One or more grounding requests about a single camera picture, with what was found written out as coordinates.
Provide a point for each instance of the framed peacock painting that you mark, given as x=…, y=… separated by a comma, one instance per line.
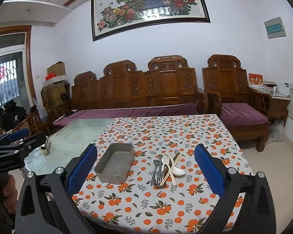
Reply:
x=149, y=4

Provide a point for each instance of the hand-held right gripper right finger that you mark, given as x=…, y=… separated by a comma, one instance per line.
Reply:
x=207, y=170

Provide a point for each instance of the orange print tablecloth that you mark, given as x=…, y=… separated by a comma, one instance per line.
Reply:
x=161, y=204

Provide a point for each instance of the small cardboard box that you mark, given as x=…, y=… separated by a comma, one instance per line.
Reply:
x=56, y=69

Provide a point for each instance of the carved wooden sofa bench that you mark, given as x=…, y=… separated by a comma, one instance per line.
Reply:
x=136, y=85

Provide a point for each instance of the white plastic spoon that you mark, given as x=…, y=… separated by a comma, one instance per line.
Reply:
x=178, y=171

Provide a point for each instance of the person's left hand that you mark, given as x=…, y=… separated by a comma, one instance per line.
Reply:
x=11, y=190

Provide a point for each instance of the clear plastic bag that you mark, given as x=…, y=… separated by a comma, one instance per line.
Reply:
x=40, y=109
x=276, y=131

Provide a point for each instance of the large cardboard box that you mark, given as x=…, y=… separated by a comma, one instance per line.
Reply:
x=53, y=95

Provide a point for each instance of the square purple seat cushion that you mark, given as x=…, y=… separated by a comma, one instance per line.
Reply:
x=241, y=114

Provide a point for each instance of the light wooden chopstick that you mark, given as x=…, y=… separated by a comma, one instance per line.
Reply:
x=169, y=173
x=166, y=174

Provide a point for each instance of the pile of black clothes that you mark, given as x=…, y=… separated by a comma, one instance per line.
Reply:
x=11, y=113

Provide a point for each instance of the metal spoon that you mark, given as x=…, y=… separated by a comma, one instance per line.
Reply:
x=154, y=175

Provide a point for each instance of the metal fork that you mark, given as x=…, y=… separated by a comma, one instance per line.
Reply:
x=159, y=175

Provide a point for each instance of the wooden chair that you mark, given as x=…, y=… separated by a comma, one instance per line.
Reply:
x=31, y=121

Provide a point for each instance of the wooden side table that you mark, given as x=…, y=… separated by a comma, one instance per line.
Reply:
x=279, y=107

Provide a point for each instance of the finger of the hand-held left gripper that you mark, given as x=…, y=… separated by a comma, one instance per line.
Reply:
x=18, y=135
x=35, y=140

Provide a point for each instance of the door with metal grate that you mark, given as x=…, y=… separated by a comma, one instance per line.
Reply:
x=7, y=82

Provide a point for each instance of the white plastic fork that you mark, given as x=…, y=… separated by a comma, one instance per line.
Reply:
x=170, y=170

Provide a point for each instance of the long purple seat cushion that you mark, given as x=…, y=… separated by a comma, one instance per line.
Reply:
x=136, y=112

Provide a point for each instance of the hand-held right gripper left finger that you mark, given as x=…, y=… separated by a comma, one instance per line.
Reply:
x=84, y=168

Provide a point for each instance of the wooden door frame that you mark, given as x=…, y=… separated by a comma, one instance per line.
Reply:
x=29, y=65

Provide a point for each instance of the red plastic item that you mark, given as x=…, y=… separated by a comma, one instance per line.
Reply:
x=50, y=76

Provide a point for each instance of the small table holder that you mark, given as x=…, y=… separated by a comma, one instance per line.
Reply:
x=45, y=149

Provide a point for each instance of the white box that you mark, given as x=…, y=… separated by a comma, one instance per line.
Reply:
x=286, y=89

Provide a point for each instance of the red gift box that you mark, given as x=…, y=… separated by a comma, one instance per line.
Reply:
x=256, y=80

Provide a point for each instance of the white light switch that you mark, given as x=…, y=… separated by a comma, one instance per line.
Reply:
x=37, y=75

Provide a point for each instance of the carved wooden armchair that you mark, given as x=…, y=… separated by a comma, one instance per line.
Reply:
x=224, y=80

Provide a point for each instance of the grey wall electrical box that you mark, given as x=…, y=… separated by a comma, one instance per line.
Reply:
x=274, y=28

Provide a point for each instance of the metal tray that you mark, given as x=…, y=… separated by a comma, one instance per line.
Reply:
x=114, y=165

